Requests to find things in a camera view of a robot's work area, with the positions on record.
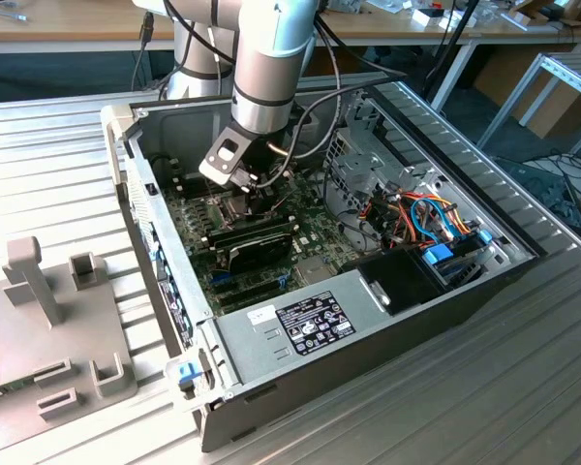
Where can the blue case latch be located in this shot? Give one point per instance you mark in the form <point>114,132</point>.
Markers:
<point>186,374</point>

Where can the black floor stand base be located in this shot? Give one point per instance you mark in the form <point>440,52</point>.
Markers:
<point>561,194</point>

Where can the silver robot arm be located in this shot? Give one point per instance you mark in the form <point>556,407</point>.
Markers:
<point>266,72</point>

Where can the wrist camera with black bracket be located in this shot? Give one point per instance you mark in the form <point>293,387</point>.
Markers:
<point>213,169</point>

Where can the black RAM slot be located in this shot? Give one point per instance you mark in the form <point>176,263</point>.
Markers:
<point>252,225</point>
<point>252,235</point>
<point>191,190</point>
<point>189,180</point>

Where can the black expansion slot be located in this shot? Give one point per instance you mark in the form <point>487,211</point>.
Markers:
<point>244,289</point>
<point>244,301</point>

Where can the metal disk bay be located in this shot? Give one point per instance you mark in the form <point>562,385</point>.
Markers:
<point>363,164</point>

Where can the grey parts rack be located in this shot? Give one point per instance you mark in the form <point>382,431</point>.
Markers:
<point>53,349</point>

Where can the black graphics card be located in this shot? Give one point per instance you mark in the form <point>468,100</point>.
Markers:
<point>261,252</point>

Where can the black tripod pole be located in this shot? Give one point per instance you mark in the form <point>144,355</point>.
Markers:
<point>452,46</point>

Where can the grey power supply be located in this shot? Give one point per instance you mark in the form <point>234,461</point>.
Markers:
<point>252,349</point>

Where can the wooden desk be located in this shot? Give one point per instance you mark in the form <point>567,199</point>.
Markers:
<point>494,31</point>
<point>53,29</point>

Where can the silver metal tool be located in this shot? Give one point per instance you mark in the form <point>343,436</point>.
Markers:
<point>17,16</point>

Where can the green motherboard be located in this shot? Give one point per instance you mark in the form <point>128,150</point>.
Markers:
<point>319,227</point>

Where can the aluminium profile frame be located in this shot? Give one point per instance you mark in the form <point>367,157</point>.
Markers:
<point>571,72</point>

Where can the CPU socket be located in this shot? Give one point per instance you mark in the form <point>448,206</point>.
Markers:
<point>228,213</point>

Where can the black open PC case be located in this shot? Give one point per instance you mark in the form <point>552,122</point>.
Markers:
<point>344,387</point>

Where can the silver chipset heatsink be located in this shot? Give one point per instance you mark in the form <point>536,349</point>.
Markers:
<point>312,271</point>

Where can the blue disk carrier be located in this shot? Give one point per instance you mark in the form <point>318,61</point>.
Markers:
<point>438,254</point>

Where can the green RAM stick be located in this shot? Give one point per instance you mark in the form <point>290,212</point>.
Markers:
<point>21,383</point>

